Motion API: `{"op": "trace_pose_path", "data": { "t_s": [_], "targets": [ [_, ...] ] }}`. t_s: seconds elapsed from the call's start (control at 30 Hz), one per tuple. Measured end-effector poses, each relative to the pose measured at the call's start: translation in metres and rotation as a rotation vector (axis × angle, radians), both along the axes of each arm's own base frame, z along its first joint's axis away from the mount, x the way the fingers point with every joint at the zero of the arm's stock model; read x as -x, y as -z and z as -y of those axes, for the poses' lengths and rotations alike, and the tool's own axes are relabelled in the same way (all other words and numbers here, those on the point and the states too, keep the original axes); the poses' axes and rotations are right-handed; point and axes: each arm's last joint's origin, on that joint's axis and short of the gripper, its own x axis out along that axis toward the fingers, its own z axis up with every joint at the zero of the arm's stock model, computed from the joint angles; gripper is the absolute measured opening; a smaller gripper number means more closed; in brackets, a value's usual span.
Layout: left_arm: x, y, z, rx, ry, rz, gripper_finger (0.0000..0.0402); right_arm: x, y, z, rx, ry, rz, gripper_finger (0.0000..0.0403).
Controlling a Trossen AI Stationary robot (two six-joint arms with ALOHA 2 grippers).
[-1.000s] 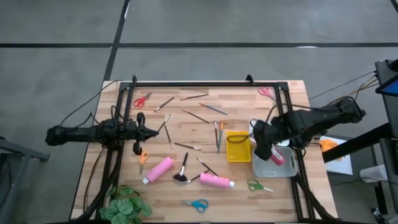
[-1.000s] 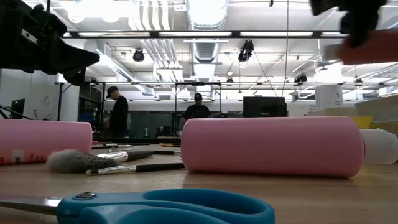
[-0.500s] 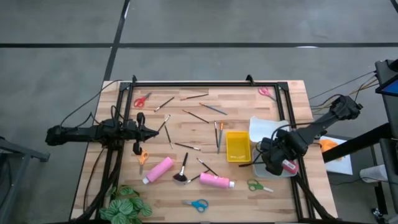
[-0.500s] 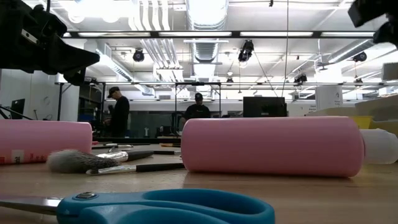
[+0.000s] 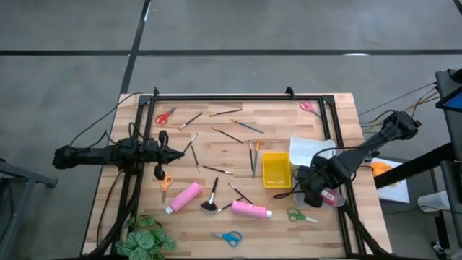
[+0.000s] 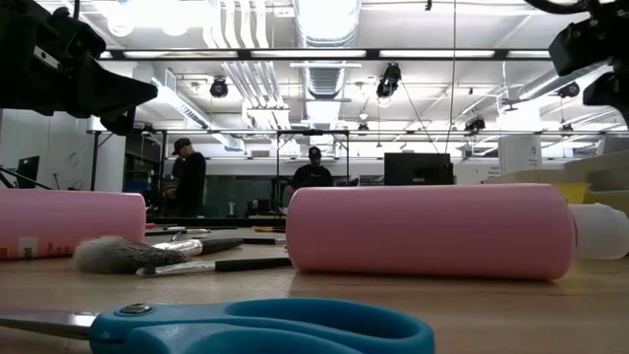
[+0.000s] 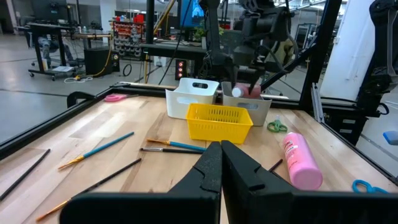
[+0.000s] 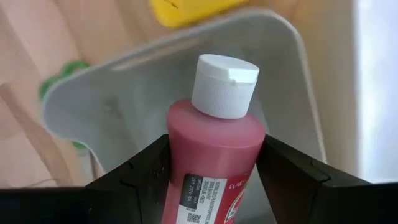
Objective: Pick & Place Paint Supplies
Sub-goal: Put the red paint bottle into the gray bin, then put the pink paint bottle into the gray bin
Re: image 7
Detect green background plant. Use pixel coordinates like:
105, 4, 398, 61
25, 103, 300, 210
193, 26, 225, 43

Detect white floor cable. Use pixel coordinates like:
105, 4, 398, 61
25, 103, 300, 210
63, 76, 94, 84

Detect yellow slotted plastic basket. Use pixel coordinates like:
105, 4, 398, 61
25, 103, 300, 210
185, 103, 254, 145

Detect black background desk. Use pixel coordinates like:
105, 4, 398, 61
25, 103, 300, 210
139, 42, 208, 62

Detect black curved bracket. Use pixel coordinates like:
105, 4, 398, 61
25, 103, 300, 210
66, 90, 96, 109

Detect pink paint bottle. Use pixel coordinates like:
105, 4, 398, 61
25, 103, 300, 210
282, 131, 323, 191
231, 83, 262, 100

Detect computer with red lights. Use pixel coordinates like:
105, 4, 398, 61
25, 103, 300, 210
174, 58, 188, 81

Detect white plastic bin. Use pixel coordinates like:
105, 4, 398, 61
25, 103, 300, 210
165, 77, 220, 120

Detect black silver-ferruled paintbrush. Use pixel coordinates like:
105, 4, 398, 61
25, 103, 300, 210
139, 147, 203, 155

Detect blue lit screen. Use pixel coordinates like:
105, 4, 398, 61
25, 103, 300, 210
179, 0, 205, 28

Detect blue scissors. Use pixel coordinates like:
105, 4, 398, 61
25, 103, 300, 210
351, 179, 389, 194

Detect red grey parts rack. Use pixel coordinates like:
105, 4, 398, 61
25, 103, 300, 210
111, 20, 146, 59

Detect thin black orange-tipped paintbrush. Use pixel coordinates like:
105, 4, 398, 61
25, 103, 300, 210
35, 157, 142, 223

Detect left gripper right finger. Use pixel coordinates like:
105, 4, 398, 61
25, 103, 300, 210
221, 139, 398, 224

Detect blue pen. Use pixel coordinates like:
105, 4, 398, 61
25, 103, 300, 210
146, 138, 206, 152

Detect black computer tower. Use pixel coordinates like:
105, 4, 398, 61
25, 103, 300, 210
83, 46, 121, 77

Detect blue grey object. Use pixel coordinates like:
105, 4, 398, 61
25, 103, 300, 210
382, 130, 398, 146

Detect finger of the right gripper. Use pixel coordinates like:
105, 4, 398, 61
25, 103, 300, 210
248, 66, 266, 95

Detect yellow ladder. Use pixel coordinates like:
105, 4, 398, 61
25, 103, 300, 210
153, 0, 177, 35

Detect long blue handled paintbrush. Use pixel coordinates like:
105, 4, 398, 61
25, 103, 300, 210
58, 131, 136, 170

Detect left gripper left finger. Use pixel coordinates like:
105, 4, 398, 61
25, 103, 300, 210
58, 141, 223, 224

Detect yellow floor cable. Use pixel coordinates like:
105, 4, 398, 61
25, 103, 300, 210
74, 37, 113, 80

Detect black rolling workbench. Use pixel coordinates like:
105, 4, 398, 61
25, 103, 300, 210
26, 22, 77, 81

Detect green scissors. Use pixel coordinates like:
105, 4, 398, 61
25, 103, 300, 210
266, 115, 289, 134

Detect thick black handled brush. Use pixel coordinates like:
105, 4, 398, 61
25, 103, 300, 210
268, 158, 284, 173

